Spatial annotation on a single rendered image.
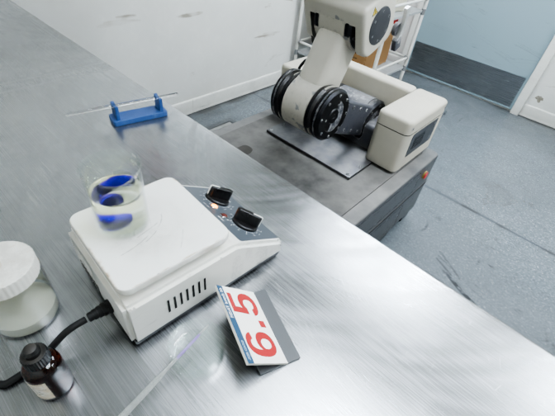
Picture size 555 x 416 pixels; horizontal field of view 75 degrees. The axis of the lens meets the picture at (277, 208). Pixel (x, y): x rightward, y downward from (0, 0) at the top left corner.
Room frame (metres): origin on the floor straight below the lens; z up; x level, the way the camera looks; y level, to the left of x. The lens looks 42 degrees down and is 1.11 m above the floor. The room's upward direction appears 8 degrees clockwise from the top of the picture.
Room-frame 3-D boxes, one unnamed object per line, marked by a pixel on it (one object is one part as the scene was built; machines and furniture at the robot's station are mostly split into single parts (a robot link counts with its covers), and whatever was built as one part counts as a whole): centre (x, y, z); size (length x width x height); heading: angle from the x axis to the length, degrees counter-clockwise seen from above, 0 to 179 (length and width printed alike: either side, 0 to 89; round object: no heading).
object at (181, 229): (0.25, 0.13, 0.83); 0.12 x 0.12 x 0.01; 48
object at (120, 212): (0.25, 0.15, 0.87); 0.06 x 0.05 x 0.08; 37
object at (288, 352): (0.20, 0.00, 0.77); 0.09 x 0.06 x 0.04; 31
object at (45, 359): (0.12, 0.18, 0.79); 0.03 x 0.03 x 0.07
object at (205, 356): (0.17, 0.06, 0.76); 0.06 x 0.06 x 0.02
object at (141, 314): (0.27, 0.11, 0.79); 0.22 x 0.13 x 0.08; 138
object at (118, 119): (0.60, 0.28, 0.77); 0.10 x 0.03 x 0.04; 131
